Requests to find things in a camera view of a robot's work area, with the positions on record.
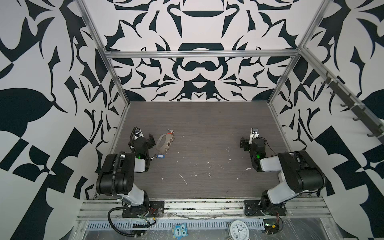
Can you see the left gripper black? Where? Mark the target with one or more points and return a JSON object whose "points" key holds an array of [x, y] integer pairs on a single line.
{"points": [[137, 139]]}

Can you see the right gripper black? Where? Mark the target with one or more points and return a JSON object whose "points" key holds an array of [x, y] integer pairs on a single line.
{"points": [[247, 144]]}

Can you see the silver metal plate key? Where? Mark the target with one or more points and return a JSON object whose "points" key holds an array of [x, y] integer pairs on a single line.
{"points": [[162, 142]]}

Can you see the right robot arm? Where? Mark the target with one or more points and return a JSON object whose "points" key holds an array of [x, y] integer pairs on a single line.
{"points": [[300, 175]]}

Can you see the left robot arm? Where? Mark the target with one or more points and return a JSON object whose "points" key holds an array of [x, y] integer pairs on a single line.
{"points": [[116, 178]]}

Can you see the green circuit board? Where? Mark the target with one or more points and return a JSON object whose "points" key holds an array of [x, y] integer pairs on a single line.
{"points": [[273, 227]]}

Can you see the white analog clock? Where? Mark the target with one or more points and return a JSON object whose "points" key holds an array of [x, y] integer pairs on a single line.
{"points": [[238, 230]]}

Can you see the blue owl toy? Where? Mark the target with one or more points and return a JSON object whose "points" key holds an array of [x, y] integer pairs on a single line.
{"points": [[180, 231]]}

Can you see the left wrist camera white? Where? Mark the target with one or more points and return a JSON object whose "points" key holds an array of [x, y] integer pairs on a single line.
{"points": [[137, 133]]}

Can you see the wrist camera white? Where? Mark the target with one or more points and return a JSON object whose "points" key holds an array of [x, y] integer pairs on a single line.
{"points": [[254, 133], [137, 133]]}

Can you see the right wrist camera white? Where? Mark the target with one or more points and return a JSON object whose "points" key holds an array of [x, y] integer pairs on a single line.
{"points": [[254, 133]]}

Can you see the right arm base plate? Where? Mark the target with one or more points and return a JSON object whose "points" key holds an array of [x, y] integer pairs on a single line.
{"points": [[255, 208]]}

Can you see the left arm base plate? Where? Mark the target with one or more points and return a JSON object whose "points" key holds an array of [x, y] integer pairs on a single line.
{"points": [[147, 209]]}

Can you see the white slotted cable duct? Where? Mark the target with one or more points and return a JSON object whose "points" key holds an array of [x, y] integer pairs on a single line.
{"points": [[162, 225]]}

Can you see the black coat hook rail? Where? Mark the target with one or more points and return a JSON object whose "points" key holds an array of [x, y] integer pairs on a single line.
{"points": [[351, 102]]}

